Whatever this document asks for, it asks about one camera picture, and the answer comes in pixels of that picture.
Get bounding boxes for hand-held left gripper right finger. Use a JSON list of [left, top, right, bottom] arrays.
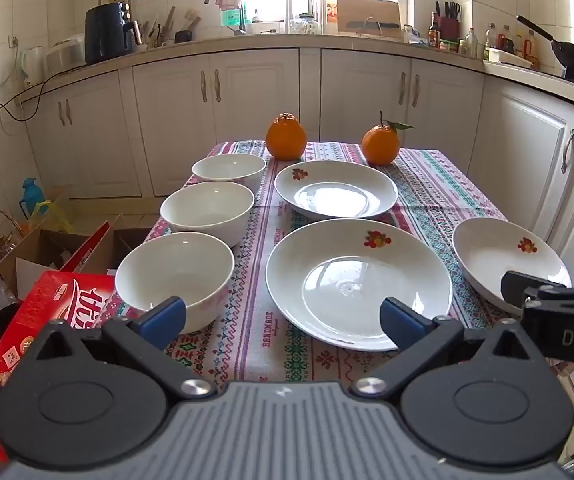
[[349, 296, 542, 401]]

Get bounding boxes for orange with green leaf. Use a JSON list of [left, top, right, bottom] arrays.
[[361, 111, 415, 166]]

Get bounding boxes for wicker basket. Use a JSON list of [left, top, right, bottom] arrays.
[[0, 207, 28, 257]]

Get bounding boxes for brown cardboard box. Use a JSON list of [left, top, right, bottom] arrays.
[[0, 214, 154, 302]]

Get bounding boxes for patterned red green tablecloth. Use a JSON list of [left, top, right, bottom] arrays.
[[94, 140, 572, 396]]

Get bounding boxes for black air fryer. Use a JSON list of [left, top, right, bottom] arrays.
[[85, 2, 140, 65]]

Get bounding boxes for glass jar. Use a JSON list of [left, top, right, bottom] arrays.
[[289, 12, 320, 35]]

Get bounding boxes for red knife block with knives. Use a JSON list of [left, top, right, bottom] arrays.
[[439, 2, 462, 42]]

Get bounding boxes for red printed carton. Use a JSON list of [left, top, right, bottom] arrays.
[[0, 270, 118, 463]]

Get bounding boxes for yellow bag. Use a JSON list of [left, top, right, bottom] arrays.
[[29, 200, 76, 234]]

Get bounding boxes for orange without leaf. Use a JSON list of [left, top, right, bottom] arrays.
[[266, 113, 308, 161]]

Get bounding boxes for brown cutting board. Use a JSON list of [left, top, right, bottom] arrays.
[[336, 0, 402, 39]]

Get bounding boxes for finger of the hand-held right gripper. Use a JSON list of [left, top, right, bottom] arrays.
[[501, 270, 568, 310]]

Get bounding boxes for kitchen utensils in holder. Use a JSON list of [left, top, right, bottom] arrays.
[[139, 6, 202, 47]]

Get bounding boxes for white plate with fruit print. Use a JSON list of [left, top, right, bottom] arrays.
[[452, 217, 572, 317], [274, 161, 398, 219], [265, 218, 454, 352]]

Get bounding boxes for white rice cooker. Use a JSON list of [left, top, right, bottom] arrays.
[[46, 34, 86, 78]]

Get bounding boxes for white tray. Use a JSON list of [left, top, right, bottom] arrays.
[[486, 47, 540, 69]]

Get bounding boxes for white bowl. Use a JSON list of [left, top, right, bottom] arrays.
[[160, 181, 256, 248], [115, 231, 236, 335], [191, 153, 267, 196]]

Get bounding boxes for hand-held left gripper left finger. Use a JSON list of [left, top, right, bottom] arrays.
[[32, 296, 216, 401]]

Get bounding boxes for white electric kettle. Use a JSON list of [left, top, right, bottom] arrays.
[[21, 46, 46, 86]]

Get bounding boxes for blue thermos jug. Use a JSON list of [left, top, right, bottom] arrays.
[[21, 177, 44, 222]]

